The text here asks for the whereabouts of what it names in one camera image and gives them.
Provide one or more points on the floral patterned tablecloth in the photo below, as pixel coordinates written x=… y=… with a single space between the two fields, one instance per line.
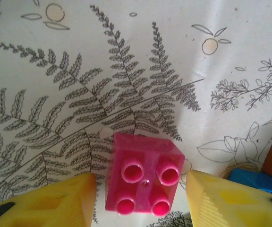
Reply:
x=136 y=28

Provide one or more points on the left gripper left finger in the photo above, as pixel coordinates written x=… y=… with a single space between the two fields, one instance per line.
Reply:
x=44 y=208

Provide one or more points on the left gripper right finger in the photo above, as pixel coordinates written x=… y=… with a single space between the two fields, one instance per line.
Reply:
x=232 y=208

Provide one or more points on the blue lego brick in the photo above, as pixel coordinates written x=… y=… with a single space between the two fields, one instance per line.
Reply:
x=256 y=180

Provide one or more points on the pink lego brick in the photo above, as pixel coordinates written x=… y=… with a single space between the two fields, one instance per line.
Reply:
x=145 y=179

